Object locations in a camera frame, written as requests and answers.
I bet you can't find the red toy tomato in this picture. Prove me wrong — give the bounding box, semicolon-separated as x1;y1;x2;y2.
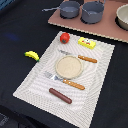
60;33;70;44

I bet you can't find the brown toy sausage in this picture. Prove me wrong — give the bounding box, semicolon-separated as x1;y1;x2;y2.
49;88;72;104

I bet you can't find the yellow toy cheese block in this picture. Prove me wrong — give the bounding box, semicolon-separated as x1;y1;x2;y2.
78;37;96;49

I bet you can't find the yellow toy banana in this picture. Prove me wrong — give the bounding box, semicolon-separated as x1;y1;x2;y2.
24;51;39;62

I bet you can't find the round wooden plate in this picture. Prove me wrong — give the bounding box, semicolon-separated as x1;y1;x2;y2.
55;55;83;79

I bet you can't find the woven beige placemat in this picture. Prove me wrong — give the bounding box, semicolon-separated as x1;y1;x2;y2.
13;31;114;128

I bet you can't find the grey saucepan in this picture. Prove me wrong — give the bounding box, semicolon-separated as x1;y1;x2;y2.
81;0;104;24

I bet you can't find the beige bowl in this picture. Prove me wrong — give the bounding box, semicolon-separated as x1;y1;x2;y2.
116;4;128;30

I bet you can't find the knife with wooden handle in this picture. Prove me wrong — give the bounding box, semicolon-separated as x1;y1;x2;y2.
58;49;98;63

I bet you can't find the fork with wooden handle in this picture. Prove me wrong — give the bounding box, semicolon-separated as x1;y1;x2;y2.
44;71;85;90

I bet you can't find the grey pot with handle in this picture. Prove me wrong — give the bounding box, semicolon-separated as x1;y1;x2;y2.
41;0;82;19

